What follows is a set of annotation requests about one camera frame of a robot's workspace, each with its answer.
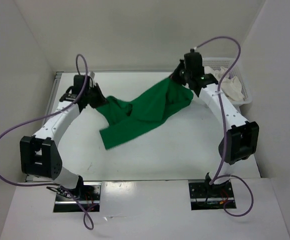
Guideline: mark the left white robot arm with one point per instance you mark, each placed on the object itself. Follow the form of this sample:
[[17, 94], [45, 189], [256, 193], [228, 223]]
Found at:
[[39, 153]]

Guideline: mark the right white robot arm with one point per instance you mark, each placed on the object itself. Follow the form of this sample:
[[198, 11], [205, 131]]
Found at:
[[240, 136]]

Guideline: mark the green t shirt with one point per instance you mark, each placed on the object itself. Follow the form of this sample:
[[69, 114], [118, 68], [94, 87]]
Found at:
[[128, 120]]

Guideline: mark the white plastic basket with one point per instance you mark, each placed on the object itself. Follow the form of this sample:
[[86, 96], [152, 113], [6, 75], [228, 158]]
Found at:
[[217, 62]]

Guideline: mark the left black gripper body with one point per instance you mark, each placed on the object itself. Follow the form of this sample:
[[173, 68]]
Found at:
[[90, 93]]

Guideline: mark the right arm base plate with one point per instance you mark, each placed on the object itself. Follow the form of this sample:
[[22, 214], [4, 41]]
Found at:
[[203, 199]]

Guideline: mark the cream white t shirt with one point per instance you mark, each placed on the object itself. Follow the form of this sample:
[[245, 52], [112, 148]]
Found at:
[[231, 86]]

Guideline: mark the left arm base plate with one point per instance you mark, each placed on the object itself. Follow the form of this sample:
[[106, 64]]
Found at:
[[89, 199]]

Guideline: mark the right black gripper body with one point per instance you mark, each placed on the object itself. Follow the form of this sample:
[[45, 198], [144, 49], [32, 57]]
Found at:
[[185, 78]]

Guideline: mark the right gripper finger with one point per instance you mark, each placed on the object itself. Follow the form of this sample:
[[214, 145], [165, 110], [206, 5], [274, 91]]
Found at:
[[177, 75], [185, 85]]

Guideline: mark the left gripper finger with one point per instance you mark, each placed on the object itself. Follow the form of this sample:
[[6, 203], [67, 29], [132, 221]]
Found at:
[[95, 104], [100, 99]]

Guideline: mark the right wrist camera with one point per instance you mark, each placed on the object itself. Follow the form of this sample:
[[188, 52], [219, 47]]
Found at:
[[193, 63]]

